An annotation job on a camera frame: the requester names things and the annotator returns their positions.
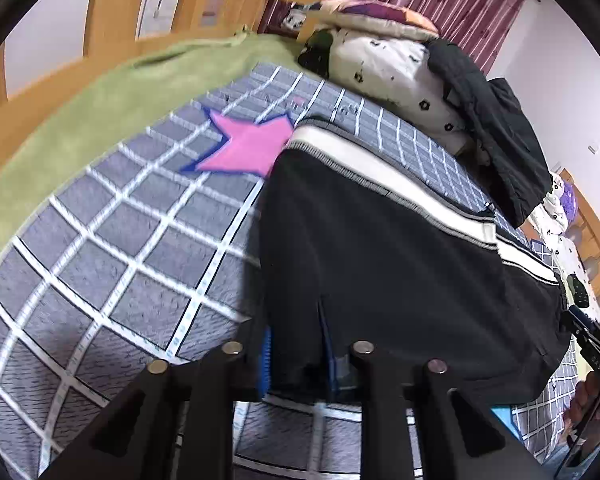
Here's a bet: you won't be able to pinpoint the black jacket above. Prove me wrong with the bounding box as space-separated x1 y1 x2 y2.
427 39 553 228

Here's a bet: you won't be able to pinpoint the black pants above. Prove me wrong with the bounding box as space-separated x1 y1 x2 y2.
257 125 573 403

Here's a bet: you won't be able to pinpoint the grey grid star bedsheet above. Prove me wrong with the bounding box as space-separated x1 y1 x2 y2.
0 62 581 480

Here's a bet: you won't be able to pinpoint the wooden bed frame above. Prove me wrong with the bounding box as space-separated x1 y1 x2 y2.
0 0 600 321

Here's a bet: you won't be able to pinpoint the purple patterned pillow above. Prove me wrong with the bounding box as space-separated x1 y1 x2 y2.
305 0 441 39

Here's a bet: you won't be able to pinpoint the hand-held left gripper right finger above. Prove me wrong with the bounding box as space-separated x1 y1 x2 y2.
325 340 552 480

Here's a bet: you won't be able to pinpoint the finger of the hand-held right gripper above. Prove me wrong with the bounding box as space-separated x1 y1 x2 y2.
562 305 600 356

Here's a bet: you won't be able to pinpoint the purple plush toy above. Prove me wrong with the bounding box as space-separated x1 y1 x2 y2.
560 182 579 231

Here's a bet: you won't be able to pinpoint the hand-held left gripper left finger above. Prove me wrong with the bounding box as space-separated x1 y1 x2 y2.
39 329 274 480

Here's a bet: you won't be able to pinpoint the person's right hand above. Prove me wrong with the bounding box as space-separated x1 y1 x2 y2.
564 370 600 443

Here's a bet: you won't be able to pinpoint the green blanket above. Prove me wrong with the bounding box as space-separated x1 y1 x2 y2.
0 30 306 281

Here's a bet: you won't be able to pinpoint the white floral quilt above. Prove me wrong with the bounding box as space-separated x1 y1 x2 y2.
285 2 600 311

